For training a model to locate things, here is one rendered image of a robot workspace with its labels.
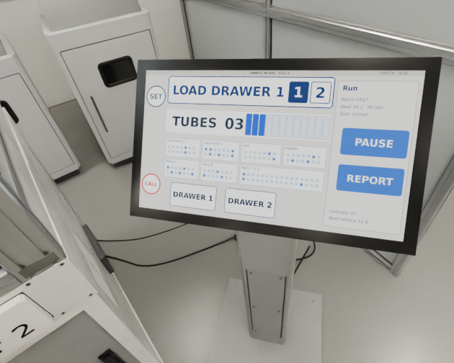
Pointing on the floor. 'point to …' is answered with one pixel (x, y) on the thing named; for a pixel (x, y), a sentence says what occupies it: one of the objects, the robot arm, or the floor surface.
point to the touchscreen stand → (267, 307)
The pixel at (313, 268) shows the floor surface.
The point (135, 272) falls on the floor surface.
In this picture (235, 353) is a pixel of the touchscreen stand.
